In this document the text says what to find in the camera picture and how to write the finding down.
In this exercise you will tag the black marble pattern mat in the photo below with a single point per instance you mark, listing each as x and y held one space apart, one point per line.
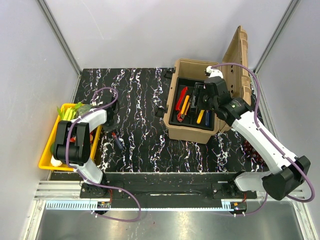
145 143

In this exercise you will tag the red handled pliers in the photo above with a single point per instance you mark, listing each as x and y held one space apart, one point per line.
180 117

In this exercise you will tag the red cherry cluster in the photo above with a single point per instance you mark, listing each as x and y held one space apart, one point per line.
91 138

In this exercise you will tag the tan plastic tool box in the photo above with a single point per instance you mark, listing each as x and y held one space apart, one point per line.
236 75

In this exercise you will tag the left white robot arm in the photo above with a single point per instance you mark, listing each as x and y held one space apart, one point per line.
72 145

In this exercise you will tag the yellow plastic bin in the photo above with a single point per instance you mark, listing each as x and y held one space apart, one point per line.
45 160

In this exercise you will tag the yellow utility knife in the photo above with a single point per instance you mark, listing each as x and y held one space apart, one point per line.
185 104

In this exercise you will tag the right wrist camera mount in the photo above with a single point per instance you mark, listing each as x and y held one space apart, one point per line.
212 72

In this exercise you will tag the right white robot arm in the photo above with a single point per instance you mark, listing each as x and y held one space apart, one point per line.
286 171

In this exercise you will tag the yellow handled screwdriver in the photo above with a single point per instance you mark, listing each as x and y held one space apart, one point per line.
200 116

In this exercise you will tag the green white leek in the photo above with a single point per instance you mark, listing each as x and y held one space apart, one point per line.
65 114

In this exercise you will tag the black tool box tray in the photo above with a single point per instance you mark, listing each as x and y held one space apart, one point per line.
190 119

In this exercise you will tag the green melon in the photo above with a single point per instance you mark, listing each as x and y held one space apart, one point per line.
84 109

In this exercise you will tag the green lime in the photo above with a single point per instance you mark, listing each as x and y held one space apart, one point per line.
52 148

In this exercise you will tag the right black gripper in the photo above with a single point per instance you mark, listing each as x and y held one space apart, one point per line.
199 90

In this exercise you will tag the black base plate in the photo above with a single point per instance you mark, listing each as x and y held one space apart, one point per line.
168 190

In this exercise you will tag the small blue red screwdriver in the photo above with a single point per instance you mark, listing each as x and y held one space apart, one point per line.
117 141

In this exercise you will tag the dark purple grape bunch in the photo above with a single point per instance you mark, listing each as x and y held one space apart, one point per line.
250 150

